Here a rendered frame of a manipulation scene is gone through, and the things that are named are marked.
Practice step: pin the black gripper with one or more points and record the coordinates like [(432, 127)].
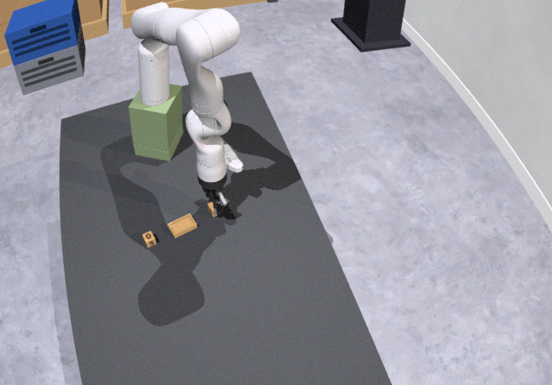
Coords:
[(216, 194)]

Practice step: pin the tan rectangular tray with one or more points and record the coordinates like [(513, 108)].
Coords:
[(182, 225)]

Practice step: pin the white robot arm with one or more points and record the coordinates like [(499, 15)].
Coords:
[(198, 40)]

